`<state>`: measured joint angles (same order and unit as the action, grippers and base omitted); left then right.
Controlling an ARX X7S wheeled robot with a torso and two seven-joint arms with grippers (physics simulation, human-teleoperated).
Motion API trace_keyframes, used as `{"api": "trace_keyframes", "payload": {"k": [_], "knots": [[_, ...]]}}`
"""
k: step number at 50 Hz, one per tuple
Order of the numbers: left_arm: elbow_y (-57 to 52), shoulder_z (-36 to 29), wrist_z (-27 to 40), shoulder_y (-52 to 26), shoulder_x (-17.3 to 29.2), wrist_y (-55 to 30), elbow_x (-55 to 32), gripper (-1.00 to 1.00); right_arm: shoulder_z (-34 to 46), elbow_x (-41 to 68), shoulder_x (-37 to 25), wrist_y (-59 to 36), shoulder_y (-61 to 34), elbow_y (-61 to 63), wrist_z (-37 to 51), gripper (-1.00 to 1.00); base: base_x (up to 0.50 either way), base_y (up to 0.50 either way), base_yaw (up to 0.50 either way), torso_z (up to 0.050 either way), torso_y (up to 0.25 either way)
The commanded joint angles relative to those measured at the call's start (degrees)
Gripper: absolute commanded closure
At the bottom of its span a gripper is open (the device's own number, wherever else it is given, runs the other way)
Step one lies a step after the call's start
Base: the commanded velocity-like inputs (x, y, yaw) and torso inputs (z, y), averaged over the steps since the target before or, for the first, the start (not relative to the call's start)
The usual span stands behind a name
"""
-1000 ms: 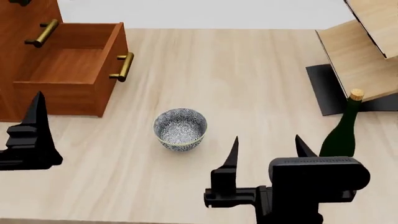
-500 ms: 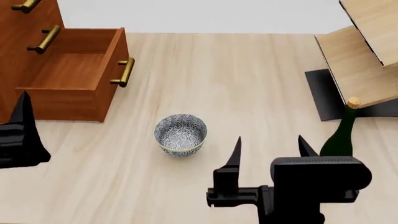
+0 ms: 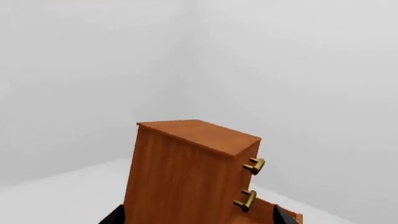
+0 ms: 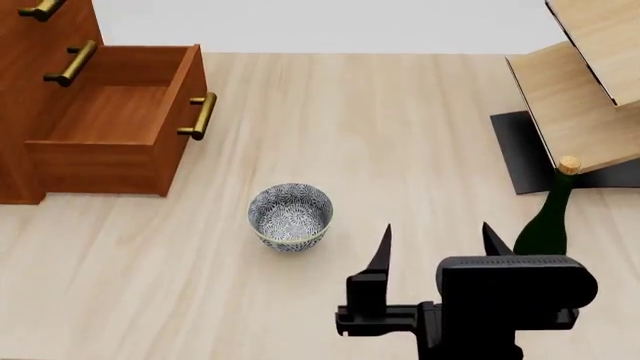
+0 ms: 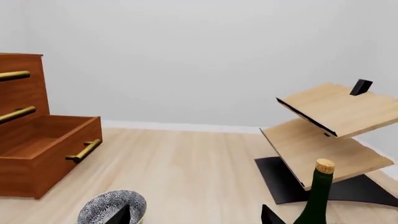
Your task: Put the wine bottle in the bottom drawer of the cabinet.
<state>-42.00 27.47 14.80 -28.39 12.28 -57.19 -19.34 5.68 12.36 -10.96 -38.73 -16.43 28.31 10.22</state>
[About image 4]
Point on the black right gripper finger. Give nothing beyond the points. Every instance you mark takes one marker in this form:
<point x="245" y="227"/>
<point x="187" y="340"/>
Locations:
<point x="495" y="242"/>
<point x="377" y="270"/>

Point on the dark green wine bottle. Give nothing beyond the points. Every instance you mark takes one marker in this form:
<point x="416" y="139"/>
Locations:
<point x="547" y="225"/>

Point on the tan bottle cork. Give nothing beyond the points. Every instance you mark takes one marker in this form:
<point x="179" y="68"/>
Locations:
<point x="569" y="165"/>

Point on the open brown wooden drawer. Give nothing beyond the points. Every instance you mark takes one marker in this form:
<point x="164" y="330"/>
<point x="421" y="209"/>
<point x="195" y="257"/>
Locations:
<point x="100" y="112"/>

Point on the brown wooden cabinet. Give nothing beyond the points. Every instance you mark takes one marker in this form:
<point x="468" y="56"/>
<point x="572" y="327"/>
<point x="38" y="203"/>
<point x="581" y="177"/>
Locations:
<point x="20" y="56"/>

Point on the black shelf base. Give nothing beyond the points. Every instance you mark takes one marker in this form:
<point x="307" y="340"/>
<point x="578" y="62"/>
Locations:
<point x="520" y="157"/>

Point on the blue white patterned bowl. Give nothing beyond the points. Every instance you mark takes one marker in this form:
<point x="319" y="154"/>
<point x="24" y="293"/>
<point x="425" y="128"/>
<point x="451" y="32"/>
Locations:
<point x="290" y="217"/>

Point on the light wooden tilted shelf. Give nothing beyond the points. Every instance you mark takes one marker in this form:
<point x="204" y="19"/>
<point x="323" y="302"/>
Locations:
<point x="575" y="112"/>

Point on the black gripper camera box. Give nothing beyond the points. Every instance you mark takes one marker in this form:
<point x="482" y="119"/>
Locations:
<point x="515" y="288"/>

